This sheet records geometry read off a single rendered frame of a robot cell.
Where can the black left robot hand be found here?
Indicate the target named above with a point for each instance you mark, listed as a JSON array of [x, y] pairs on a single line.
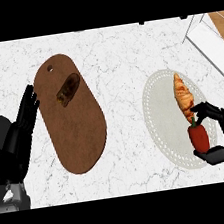
[[18, 140]]

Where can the red bell pepper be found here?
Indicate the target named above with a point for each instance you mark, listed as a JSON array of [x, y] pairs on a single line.
[[199, 137]]

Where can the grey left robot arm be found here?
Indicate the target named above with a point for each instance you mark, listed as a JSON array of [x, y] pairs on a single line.
[[17, 198]]

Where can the pale oval placemat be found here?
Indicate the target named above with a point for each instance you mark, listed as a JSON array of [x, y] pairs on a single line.
[[165, 116]]

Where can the white tiered shelf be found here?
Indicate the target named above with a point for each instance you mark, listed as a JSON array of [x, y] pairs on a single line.
[[210, 44]]

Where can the brown wooden cutting board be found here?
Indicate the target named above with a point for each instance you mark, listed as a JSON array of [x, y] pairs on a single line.
[[76, 132]]

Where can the golden brown croissant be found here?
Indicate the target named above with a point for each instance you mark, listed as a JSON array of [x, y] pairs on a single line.
[[183, 95]]

